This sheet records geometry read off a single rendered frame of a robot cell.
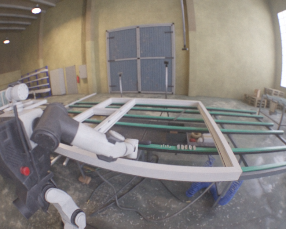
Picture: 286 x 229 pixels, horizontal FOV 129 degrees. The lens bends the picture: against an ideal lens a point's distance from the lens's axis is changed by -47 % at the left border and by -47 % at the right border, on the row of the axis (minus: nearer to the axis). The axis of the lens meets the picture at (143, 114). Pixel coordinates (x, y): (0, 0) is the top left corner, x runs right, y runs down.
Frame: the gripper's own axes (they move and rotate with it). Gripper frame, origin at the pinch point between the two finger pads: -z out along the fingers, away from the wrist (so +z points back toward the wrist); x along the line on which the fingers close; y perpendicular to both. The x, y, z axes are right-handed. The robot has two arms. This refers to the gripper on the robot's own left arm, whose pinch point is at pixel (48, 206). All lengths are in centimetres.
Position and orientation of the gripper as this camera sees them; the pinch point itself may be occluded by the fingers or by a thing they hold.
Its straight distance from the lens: 123.3
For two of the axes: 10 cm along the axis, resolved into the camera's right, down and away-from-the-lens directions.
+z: 0.2, -8.9, -4.5
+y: -10.0, 0.2, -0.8
